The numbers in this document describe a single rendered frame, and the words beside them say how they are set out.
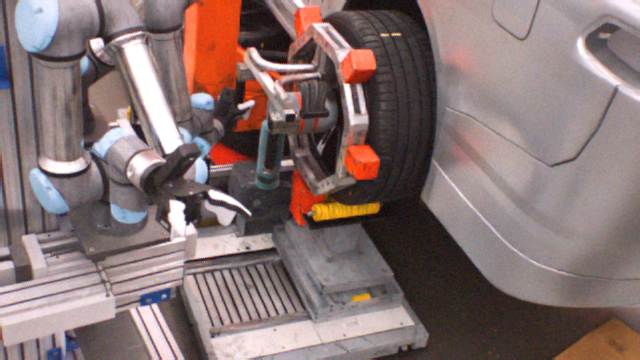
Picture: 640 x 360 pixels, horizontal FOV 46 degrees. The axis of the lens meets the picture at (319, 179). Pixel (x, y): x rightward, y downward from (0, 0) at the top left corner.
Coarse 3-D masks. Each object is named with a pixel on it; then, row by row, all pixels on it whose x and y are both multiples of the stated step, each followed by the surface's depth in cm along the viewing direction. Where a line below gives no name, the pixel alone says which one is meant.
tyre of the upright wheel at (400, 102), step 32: (352, 32) 236; (384, 32) 233; (416, 32) 238; (384, 64) 226; (416, 64) 230; (384, 96) 224; (416, 96) 228; (384, 128) 226; (416, 128) 230; (384, 160) 230; (416, 160) 236; (352, 192) 248; (384, 192) 243; (416, 192) 251
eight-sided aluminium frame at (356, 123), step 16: (304, 32) 250; (320, 32) 239; (336, 32) 240; (304, 48) 256; (336, 48) 230; (288, 64) 267; (304, 64) 266; (336, 64) 229; (352, 112) 226; (352, 128) 226; (304, 144) 273; (352, 144) 229; (304, 160) 270; (304, 176) 264; (320, 176) 262; (336, 176) 238; (320, 192) 252
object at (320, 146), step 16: (352, 48) 238; (336, 96) 259; (352, 96) 247; (368, 96) 231; (368, 112) 232; (336, 128) 262; (368, 128) 233; (320, 144) 274; (336, 144) 277; (368, 144) 235; (320, 160) 271; (336, 160) 263
